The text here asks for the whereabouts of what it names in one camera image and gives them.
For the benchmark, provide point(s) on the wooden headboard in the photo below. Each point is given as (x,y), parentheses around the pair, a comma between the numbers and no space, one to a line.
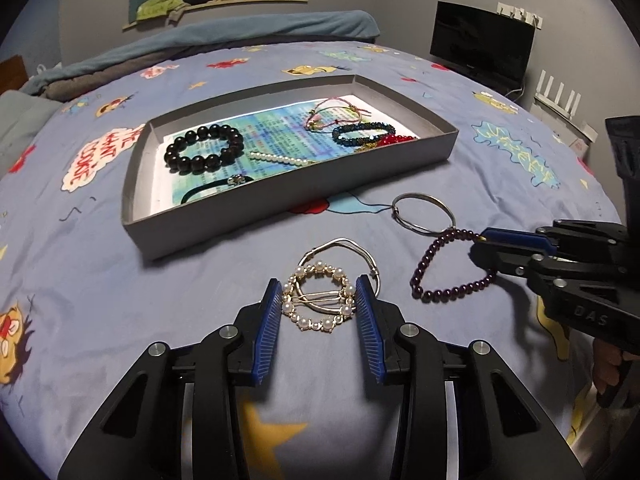
(10,72)

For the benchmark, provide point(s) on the shallow grey cardboard box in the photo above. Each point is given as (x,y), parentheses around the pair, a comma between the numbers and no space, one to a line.
(250,220)

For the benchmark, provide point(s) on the green cloth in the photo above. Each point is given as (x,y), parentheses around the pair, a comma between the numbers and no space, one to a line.
(157,8)

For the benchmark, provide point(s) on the round pearl hair clip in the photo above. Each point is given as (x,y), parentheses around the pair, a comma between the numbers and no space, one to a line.
(320,325)

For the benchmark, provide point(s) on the white wall hook rack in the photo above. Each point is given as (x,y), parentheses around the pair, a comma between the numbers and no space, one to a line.
(520,12)

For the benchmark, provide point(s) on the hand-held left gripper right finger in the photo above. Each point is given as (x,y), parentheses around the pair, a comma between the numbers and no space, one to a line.
(370,330)

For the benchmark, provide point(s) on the grey blanket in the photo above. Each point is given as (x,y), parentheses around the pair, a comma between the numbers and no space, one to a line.
(85,82)

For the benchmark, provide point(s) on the curved window sill shelf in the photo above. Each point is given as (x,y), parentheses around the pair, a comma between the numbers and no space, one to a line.
(235,4)

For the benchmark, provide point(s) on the pearl bar hair clip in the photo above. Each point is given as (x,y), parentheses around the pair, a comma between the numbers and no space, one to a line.
(280,158)

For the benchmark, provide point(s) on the grey pillow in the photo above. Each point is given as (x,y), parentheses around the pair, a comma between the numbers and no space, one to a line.
(20,120)

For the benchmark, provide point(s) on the wavy silver bangle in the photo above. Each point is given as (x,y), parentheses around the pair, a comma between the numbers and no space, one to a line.
(371,264)

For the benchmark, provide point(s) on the person's right hand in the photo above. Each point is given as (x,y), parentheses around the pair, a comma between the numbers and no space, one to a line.
(606,365)

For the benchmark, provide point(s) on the round silver bangle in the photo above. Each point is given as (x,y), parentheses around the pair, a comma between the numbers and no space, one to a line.
(393,208)

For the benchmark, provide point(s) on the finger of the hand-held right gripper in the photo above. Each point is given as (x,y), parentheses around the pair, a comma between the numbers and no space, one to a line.
(500,260)
(515,237)

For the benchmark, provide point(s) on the white router with antennas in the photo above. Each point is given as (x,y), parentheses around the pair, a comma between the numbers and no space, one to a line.
(555,110)

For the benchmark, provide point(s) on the black flat screen television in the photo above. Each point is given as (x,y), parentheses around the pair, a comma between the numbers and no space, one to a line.
(475,45)

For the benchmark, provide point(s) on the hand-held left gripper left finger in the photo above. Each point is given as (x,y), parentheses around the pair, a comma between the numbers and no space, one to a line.
(267,335)

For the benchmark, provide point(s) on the blue green printed paper sheet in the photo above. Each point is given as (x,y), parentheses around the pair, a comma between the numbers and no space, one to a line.
(280,135)

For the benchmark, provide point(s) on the teal blanket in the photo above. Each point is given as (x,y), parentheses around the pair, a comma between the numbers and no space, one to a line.
(275,27)

